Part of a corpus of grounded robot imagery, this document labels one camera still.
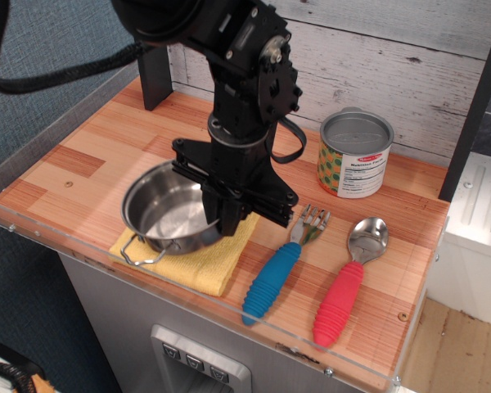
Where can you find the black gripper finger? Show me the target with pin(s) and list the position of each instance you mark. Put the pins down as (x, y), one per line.
(212, 198)
(231, 214)

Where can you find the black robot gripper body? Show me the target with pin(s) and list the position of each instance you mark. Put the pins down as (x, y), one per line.
(244, 172)

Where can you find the small stainless steel pot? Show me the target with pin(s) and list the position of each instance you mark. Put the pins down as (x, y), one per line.
(165, 211)

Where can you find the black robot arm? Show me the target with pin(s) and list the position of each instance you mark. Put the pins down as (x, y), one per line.
(246, 44)

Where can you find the yellow folded cloth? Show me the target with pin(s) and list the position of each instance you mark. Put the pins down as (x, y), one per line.
(207, 270)

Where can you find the toy food can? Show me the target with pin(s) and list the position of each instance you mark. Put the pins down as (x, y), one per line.
(353, 152)

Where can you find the grey toy fridge cabinet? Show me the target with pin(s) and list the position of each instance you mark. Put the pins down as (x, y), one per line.
(161, 337)

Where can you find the white toy sink unit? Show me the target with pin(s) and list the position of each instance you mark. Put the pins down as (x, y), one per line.
(460, 276)

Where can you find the orange object bottom left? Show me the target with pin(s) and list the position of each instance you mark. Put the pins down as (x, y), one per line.
(41, 385)

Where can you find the blue handled fork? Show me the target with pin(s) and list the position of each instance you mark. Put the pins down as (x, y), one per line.
(266, 287)

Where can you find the red handled spoon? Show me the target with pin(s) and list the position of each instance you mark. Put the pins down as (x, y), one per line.
(367, 241)

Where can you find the black right shelf post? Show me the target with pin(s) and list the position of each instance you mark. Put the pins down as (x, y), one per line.
(468, 134)

